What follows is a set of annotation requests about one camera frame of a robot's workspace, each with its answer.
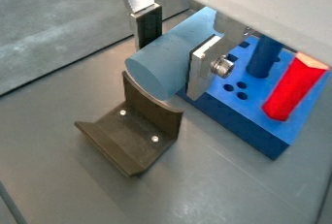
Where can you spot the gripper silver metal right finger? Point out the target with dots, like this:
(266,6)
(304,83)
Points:
(209,60)

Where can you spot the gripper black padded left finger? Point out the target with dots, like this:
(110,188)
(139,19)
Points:
(145,14)

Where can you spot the light blue oval cylinder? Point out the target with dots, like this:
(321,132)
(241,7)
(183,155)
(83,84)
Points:
(158,66)

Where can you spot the black curved fixture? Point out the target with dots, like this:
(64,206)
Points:
(135,132)

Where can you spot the blue block base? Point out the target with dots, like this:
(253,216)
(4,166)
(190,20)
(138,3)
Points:
(233,103)

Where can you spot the dark blue cylinder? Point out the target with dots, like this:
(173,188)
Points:
(264,57)

